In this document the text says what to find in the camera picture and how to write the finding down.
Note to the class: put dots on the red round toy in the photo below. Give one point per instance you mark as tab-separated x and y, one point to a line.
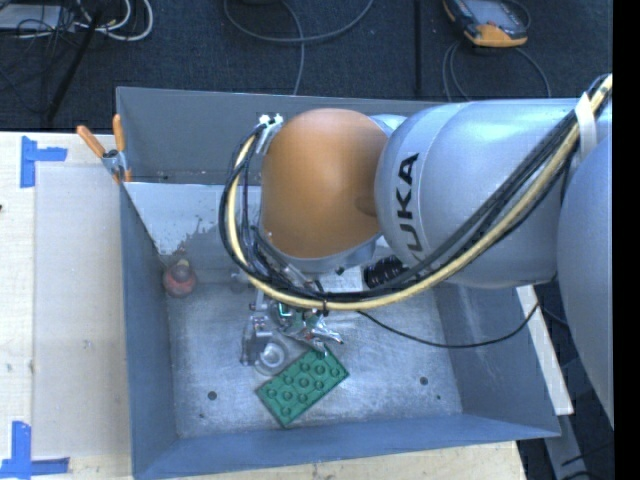
179	279

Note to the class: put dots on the grey metal bin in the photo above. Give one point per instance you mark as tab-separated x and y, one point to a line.
390	368

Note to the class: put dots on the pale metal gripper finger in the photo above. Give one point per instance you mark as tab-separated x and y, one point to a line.
267	338
248	348

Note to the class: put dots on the pale flat board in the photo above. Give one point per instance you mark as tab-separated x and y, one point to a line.
80	293

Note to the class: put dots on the dark green flat block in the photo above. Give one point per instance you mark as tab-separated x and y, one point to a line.
302	385

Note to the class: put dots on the black cylinder on white bracket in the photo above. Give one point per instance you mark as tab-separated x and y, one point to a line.
382	272

